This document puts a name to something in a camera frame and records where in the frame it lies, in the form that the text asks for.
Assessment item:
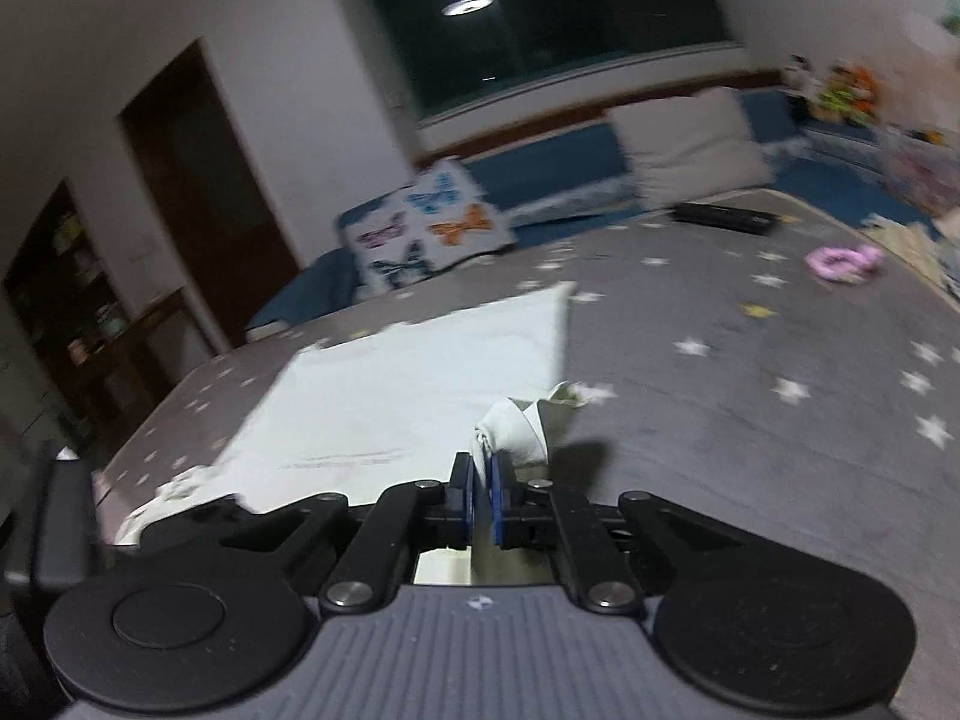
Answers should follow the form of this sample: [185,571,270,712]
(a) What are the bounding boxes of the dark brown door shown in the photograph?
[118,40,301,346]

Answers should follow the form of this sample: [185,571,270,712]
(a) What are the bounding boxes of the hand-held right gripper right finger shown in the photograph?
[484,452,818,612]

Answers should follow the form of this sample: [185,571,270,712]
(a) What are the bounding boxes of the dark window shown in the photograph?
[345,0,751,125]

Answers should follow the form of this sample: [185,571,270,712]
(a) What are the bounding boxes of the grey star-print blanket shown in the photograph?
[90,187,960,720]

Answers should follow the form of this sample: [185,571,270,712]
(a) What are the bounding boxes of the pink scrunchie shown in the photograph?
[806,244,884,284]

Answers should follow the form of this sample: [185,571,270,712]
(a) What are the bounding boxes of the beige pillow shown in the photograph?
[606,86,777,211]

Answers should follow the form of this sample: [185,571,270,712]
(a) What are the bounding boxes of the butterfly print pillow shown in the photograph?
[335,157,518,299]

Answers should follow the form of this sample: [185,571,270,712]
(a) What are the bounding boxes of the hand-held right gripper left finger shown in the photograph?
[139,452,476,614]

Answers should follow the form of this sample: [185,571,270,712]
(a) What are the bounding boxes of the blue bench cushion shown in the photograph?
[246,86,938,338]

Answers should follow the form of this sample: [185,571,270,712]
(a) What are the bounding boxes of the dark wooden desk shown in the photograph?
[75,286,215,428]

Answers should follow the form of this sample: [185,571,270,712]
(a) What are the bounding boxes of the long black remote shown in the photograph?
[670,202,777,235]

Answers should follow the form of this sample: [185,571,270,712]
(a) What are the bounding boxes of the light green garment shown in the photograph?
[112,281,593,586]

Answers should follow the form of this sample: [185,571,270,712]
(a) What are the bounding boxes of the dark wooden bookshelf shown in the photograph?
[4,180,121,406]

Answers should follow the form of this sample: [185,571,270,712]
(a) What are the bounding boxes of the white cabinet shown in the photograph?
[0,337,55,437]

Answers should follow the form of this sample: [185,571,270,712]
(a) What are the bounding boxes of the orange plush fox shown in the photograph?
[851,64,884,121]

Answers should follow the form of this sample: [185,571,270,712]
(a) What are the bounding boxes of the brown plush bear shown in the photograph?
[817,67,863,122]

